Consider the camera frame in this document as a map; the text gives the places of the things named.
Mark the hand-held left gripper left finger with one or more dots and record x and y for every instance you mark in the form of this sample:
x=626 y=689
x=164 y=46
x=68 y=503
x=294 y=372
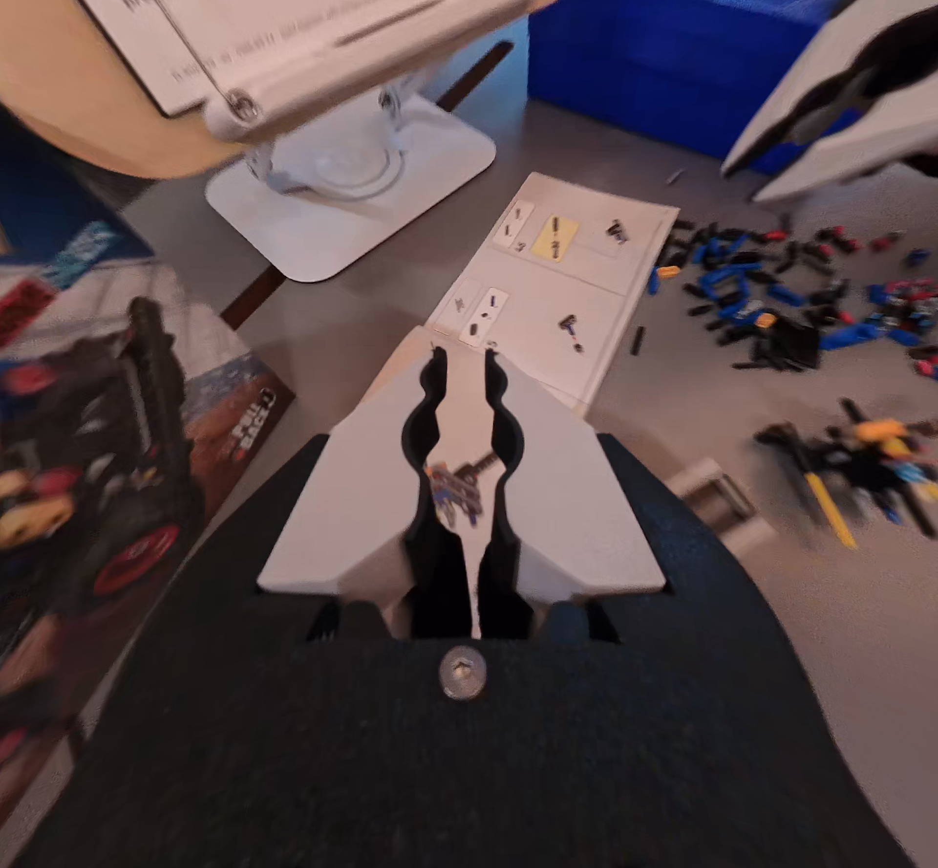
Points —
x=344 y=501

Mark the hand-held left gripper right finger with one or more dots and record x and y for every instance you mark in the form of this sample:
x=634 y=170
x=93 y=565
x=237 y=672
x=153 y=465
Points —
x=586 y=509

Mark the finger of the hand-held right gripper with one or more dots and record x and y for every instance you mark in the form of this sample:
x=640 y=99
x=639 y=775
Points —
x=894 y=138
x=843 y=47

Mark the pile of lego pieces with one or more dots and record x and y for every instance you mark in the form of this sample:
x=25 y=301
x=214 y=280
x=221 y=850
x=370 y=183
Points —
x=791 y=296

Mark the black yellow lego assembly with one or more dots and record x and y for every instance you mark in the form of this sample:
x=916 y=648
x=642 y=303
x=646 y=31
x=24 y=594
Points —
x=857 y=457

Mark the grey lego piece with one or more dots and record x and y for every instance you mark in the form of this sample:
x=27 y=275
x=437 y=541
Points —
x=722 y=498

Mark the lego instruction booklet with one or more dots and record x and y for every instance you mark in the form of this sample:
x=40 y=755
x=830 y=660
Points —
x=571 y=296

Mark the lego truck set box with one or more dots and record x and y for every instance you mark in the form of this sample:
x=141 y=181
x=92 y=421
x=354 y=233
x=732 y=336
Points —
x=110 y=406

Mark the blue plastic bin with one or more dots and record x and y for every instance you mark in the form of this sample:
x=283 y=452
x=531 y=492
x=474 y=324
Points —
x=645 y=61

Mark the wooden sign board white stand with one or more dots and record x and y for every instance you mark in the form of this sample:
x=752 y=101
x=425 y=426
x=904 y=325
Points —
x=293 y=3

